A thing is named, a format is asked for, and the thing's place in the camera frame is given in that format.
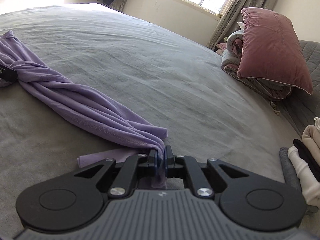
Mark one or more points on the grey bed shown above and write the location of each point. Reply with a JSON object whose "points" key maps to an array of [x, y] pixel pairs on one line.
{"points": [[150, 67]]}

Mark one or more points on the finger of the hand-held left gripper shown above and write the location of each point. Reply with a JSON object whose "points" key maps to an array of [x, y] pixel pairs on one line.
{"points": [[7, 75]]}

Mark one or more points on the small pink cushion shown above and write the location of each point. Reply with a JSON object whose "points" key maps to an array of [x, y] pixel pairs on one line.
{"points": [[221, 47]]}

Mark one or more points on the grey folded garment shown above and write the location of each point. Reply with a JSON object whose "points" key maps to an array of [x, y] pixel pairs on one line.
{"points": [[287, 165]]}

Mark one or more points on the white knit folded garment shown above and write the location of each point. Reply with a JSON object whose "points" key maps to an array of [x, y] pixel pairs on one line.
{"points": [[305, 177]]}

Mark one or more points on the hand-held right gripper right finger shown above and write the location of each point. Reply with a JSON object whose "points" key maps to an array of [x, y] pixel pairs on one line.
{"points": [[169, 160]]}

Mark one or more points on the small beige tassel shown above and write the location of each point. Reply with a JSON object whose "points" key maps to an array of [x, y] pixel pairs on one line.
{"points": [[275, 108]]}

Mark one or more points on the white cushion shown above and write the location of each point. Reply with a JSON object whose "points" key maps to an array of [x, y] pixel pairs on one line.
{"points": [[240, 26]]}

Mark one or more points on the pink velvet pillow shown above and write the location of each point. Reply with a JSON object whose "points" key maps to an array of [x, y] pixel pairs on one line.
{"points": [[272, 52]]}

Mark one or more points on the folded grey pink quilt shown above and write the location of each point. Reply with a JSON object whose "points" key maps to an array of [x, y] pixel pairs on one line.
{"points": [[232, 55]]}

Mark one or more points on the black folded garment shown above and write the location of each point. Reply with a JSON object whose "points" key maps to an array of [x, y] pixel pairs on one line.
{"points": [[307, 155]]}

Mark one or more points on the grey quilted headboard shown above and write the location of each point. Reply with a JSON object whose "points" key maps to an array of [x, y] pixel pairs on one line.
{"points": [[295, 110]]}

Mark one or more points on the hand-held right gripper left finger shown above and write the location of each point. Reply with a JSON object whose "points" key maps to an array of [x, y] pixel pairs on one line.
{"points": [[155, 163]]}

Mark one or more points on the purple pants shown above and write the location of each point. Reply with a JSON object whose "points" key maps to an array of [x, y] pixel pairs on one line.
{"points": [[75, 100]]}

